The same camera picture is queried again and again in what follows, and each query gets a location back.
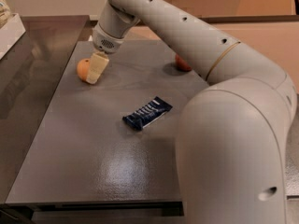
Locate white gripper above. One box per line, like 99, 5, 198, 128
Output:
86, 24, 123, 84

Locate orange fruit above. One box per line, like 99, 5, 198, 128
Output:
77, 59, 90, 81

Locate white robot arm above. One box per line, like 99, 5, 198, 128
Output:
93, 0, 297, 224

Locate blue rxbar wrapper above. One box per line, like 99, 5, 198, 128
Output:
122, 96, 172, 132

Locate dark side counter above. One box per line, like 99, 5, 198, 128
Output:
0, 15, 90, 205

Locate red apple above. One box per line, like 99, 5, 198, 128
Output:
175, 55, 192, 72

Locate white box on counter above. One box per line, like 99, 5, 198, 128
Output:
0, 13, 26, 60

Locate packaged item in box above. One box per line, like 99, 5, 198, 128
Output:
0, 0, 12, 28

